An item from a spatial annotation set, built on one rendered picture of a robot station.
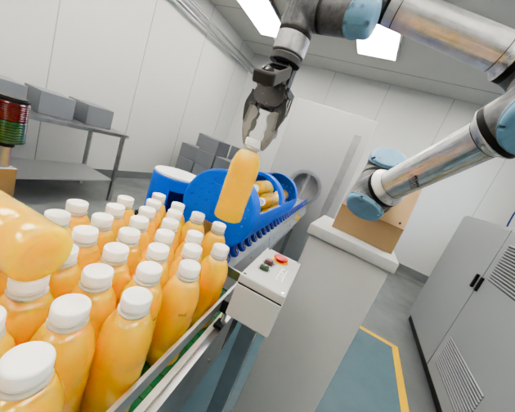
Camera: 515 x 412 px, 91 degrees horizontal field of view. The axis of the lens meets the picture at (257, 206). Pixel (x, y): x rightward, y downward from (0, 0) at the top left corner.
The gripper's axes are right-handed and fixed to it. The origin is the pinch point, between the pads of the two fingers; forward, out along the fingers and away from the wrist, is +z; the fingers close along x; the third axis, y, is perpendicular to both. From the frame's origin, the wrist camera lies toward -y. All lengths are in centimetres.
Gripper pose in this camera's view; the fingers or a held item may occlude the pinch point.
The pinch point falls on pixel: (253, 141)
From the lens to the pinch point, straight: 61.4
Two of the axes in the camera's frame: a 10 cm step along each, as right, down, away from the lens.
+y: 3.2, -1.1, 9.4
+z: -3.4, 9.1, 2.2
